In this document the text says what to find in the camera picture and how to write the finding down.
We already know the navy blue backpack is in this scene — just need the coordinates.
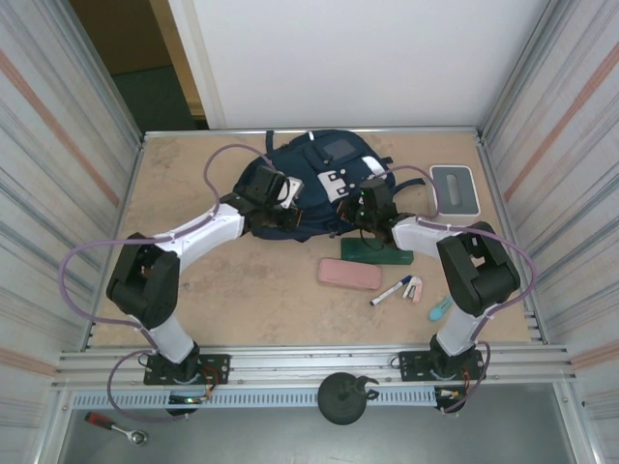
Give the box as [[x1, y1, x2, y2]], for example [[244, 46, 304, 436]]
[[231, 129, 427, 243]]

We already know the pink pencil case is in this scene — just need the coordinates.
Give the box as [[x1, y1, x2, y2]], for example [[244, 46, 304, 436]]
[[316, 257, 382, 292]]

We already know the blue white marker pen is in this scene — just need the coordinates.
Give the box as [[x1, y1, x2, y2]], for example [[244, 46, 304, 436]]
[[369, 275, 414, 307]]

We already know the small pink white stapler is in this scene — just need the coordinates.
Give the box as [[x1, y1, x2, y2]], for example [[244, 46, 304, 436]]
[[401, 275, 425, 304]]

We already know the light blue correction tape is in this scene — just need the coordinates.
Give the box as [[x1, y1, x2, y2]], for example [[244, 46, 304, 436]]
[[427, 294, 456, 323]]

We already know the grey white tissue box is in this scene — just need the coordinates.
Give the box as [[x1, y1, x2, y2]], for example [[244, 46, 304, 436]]
[[428, 163, 483, 228]]

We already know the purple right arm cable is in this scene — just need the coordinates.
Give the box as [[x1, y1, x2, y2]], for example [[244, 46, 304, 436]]
[[384, 164, 539, 416]]

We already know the aluminium table edge rail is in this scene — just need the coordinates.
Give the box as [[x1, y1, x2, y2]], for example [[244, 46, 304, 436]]
[[142, 126, 485, 146]]

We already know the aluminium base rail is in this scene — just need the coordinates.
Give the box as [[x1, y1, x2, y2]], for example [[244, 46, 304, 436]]
[[52, 343, 579, 392]]

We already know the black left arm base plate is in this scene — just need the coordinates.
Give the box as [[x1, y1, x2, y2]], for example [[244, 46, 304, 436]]
[[143, 353, 231, 387]]

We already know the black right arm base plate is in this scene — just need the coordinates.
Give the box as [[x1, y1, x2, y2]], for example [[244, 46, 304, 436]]
[[397, 350, 485, 383]]

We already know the slotted grey cable tray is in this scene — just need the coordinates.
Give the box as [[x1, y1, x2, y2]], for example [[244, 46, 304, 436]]
[[71, 389, 439, 412]]

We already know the red-handled ratchet wrench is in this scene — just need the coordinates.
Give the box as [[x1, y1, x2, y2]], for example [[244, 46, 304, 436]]
[[84, 411, 150, 446]]

